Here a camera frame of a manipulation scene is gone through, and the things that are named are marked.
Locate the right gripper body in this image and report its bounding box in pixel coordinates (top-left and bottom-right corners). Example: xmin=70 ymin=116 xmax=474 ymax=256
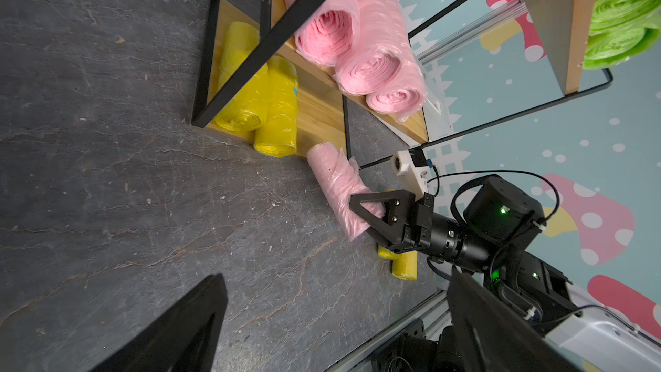
xmin=384 ymin=192 xmax=435 ymax=254

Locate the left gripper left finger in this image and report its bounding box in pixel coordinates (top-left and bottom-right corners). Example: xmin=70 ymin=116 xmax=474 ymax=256
xmin=93 ymin=274 xmax=227 ymax=371

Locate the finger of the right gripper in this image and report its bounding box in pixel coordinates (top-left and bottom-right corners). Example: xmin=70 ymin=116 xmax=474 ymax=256
xmin=349 ymin=189 xmax=415 ymax=248

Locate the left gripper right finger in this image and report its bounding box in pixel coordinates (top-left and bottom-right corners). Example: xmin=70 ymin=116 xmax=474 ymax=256
xmin=447 ymin=267 xmax=579 ymax=371

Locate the yellow roll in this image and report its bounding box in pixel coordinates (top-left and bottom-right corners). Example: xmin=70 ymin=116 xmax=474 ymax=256
xmin=212 ymin=21 xmax=270 ymax=133
xmin=377 ymin=246 xmax=402 ymax=262
xmin=253 ymin=56 xmax=299 ymax=158
xmin=391 ymin=251 xmax=418 ymax=282

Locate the pink roll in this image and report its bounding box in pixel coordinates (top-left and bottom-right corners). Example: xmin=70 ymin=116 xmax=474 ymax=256
xmin=306 ymin=142 xmax=373 ymax=241
xmin=285 ymin=0 xmax=360 ymax=68
xmin=335 ymin=0 xmax=403 ymax=96
xmin=366 ymin=0 xmax=428 ymax=123

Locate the yellow roll front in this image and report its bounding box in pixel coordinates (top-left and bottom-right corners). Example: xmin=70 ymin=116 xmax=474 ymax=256
xmin=253 ymin=56 xmax=299 ymax=158

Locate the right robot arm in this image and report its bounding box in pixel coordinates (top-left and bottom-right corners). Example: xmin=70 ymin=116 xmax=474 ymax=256
xmin=349 ymin=174 xmax=660 ymax=371

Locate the wooden three-tier shelf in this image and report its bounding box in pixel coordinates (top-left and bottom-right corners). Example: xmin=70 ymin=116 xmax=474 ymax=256
xmin=192 ymin=0 xmax=594 ymax=156

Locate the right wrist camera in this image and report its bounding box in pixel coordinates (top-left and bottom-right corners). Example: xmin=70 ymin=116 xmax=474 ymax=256
xmin=391 ymin=148 xmax=433 ymax=201

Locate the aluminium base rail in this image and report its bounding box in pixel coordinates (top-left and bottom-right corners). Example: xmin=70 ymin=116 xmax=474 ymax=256
xmin=326 ymin=291 xmax=451 ymax=371

